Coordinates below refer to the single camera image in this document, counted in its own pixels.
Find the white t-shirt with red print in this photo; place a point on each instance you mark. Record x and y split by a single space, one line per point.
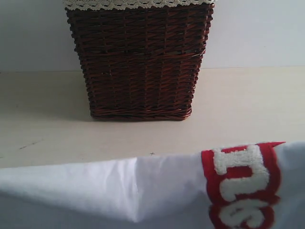
254 186

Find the dark red wicker basket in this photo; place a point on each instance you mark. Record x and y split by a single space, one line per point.
141 64

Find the floral patterned beige cloth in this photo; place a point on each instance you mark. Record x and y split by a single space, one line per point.
128 4

